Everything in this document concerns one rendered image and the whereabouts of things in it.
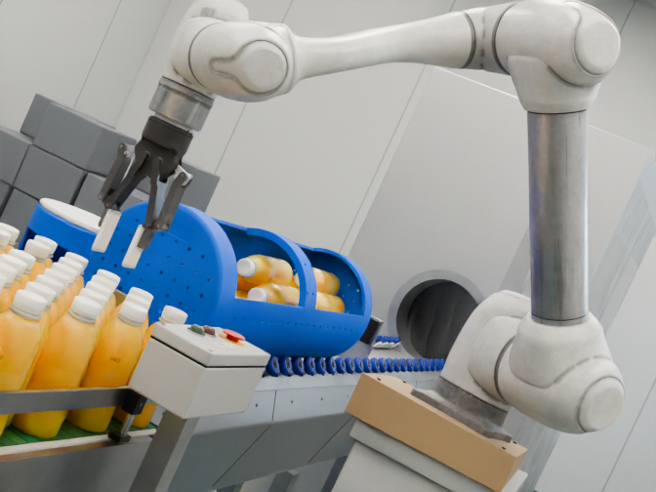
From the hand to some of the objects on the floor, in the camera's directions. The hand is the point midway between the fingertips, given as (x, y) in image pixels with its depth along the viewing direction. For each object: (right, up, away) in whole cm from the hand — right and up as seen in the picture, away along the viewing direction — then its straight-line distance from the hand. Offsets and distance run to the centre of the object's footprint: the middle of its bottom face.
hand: (120, 240), depth 155 cm
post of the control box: (-29, -114, -5) cm, 118 cm away
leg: (-4, -120, +120) cm, 169 cm away
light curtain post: (+33, -135, +151) cm, 205 cm away
